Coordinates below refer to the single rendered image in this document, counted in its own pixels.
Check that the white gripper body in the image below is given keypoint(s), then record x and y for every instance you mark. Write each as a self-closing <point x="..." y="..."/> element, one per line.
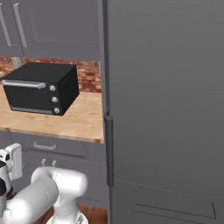
<point x="16" y="160"/>

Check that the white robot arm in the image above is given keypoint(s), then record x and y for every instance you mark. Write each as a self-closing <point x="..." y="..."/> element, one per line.
<point x="35" y="198"/>

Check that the grey drawer front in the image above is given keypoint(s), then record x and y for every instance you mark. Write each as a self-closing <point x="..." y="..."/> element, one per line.
<point x="67" y="145"/>

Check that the grey base cupboard door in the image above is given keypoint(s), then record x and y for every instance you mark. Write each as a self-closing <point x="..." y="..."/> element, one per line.
<point x="93" y="180"/>
<point x="29" y="163"/>

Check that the silver toaster oven knob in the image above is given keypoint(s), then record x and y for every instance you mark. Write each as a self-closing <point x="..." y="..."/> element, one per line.
<point x="52" y="88"/>
<point x="54" y="99"/>
<point x="56" y="110"/>

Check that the black toaster oven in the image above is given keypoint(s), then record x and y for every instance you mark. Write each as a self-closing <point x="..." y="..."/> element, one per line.
<point x="38" y="87"/>

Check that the grey fridge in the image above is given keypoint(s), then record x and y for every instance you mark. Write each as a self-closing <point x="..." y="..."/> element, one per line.
<point x="166" y="110"/>

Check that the grey wall socket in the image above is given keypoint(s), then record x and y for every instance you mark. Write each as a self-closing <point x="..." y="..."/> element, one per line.
<point x="16" y="62"/>

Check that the grey wall cupboard door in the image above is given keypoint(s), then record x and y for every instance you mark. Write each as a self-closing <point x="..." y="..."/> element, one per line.
<point x="7" y="29"/>
<point x="64" y="29"/>

